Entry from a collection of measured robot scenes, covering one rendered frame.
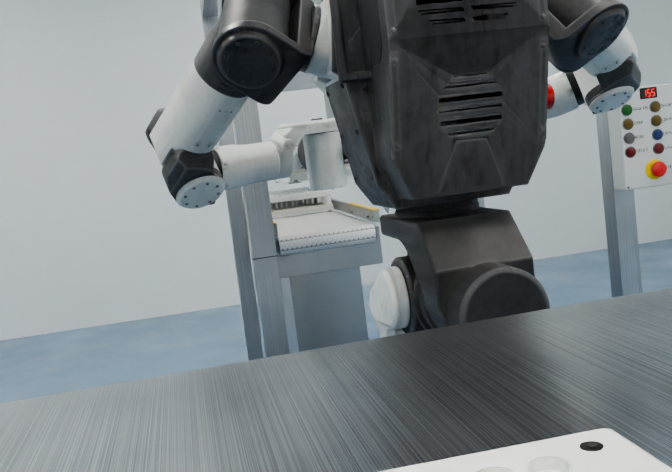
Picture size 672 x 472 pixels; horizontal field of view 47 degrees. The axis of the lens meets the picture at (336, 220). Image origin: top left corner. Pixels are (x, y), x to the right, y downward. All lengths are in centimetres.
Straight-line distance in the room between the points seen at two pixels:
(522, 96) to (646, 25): 546
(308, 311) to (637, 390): 166
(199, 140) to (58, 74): 445
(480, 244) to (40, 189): 474
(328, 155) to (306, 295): 88
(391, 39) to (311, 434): 50
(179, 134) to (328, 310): 114
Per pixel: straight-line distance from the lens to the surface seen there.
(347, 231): 202
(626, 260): 223
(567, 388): 57
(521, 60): 96
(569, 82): 143
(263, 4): 101
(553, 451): 29
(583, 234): 613
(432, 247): 96
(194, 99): 109
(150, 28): 551
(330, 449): 50
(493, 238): 99
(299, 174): 158
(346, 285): 216
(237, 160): 125
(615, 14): 113
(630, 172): 215
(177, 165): 114
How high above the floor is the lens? 103
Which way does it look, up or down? 6 degrees down
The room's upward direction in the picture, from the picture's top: 7 degrees counter-clockwise
